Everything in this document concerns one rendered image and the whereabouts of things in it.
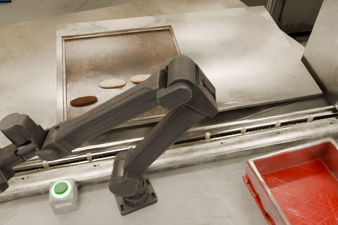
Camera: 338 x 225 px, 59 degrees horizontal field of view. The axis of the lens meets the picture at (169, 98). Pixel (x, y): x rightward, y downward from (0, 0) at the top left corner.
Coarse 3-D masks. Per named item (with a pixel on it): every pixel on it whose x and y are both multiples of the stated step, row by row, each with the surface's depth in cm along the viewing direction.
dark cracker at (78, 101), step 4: (84, 96) 113; (88, 96) 113; (92, 96) 113; (72, 100) 112; (76, 100) 111; (80, 100) 111; (84, 100) 111; (88, 100) 112; (92, 100) 112; (96, 100) 113; (72, 104) 111; (76, 104) 111; (80, 104) 111; (84, 104) 111
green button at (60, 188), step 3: (57, 183) 87; (60, 183) 87; (63, 183) 87; (66, 183) 88; (54, 186) 87; (57, 186) 87; (60, 186) 87; (63, 186) 87; (66, 186) 87; (54, 189) 86; (57, 189) 86; (60, 189) 86; (63, 189) 86; (66, 189) 86; (57, 192) 85; (60, 192) 85; (63, 192) 86
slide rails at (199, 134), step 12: (276, 120) 115; (288, 120) 116; (324, 120) 116; (204, 132) 110; (216, 132) 110; (228, 132) 111; (252, 132) 111; (132, 144) 106; (180, 144) 106; (192, 144) 106; (72, 156) 101; (84, 156) 101; (12, 168) 97; (48, 168) 98
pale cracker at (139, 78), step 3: (135, 75) 121; (138, 75) 121; (141, 75) 121; (144, 75) 121; (147, 75) 121; (132, 78) 120; (135, 78) 120; (138, 78) 120; (141, 78) 120; (144, 78) 120; (132, 81) 119; (135, 81) 119; (138, 81) 119; (141, 81) 119
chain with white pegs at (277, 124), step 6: (306, 120) 117; (312, 120) 118; (276, 126) 113; (240, 132) 112; (246, 132) 112; (204, 138) 109; (210, 138) 110; (174, 144) 107; (90, 156) 100; (102, 156) 103; (108, 156) 103; (42, 162) 97; (66, 162) 101; (72, 162) 101; (30, 168) 99; (36, 168) 99
